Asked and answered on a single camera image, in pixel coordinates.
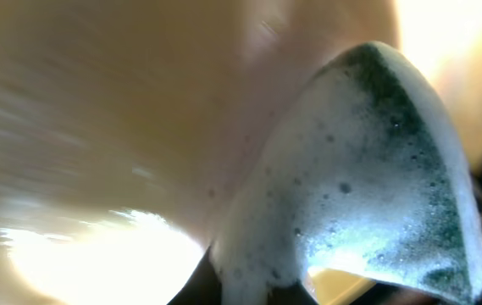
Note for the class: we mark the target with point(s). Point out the yellow plate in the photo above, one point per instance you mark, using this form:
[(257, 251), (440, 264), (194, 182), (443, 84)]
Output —
[(127, 128)]

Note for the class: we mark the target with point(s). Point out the green yellow sponge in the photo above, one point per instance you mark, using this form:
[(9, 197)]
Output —
[(365, 174)]

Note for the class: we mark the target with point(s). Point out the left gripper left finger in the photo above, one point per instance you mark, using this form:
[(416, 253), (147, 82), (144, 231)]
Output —
[(202, 288)]

